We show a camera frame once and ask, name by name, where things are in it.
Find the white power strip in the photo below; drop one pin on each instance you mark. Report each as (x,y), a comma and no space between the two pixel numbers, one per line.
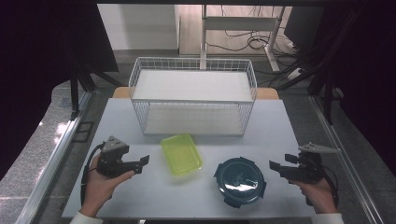
(294,73)

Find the person's left hand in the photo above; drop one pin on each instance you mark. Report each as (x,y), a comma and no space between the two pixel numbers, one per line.
(99,186)

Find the black curtain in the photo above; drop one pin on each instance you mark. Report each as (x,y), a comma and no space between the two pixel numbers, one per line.
(370,77)
(34,62)

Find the aluminium rail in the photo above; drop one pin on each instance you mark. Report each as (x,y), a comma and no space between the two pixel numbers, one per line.
(53,161)
(345,161)

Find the dark monitor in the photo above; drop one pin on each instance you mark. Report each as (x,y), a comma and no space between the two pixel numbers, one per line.
(303,26)

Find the green plastic container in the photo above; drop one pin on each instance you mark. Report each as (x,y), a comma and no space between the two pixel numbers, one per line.
(181,155)

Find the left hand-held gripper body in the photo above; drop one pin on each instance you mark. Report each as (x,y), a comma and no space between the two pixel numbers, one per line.
(110,157)

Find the white metal desk frame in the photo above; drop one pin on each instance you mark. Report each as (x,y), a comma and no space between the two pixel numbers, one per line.
(239,23)

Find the person's right hand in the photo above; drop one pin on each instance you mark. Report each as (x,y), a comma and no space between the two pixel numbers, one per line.
(317,194)

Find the round container with dark lid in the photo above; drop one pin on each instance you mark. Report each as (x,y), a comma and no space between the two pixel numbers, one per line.
(240,182)

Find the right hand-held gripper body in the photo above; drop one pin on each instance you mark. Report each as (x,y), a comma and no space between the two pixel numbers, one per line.
(308,168)

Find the wooden table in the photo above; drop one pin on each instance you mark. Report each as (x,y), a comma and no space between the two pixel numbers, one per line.
(120,92)

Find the black metal stand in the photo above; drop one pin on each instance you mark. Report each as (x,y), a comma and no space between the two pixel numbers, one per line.
(327,93)
(74,93)

